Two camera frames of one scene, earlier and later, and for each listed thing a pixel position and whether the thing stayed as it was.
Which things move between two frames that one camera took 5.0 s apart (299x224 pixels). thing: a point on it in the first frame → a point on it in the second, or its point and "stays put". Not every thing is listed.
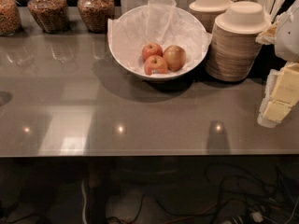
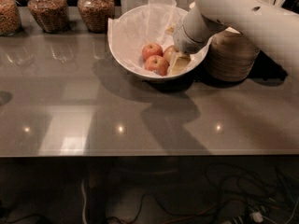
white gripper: [288, 35] → [186, 42]
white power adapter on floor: [257, 217] stays put
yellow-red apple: [175, 57] stays put
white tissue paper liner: [159, 21] stays put
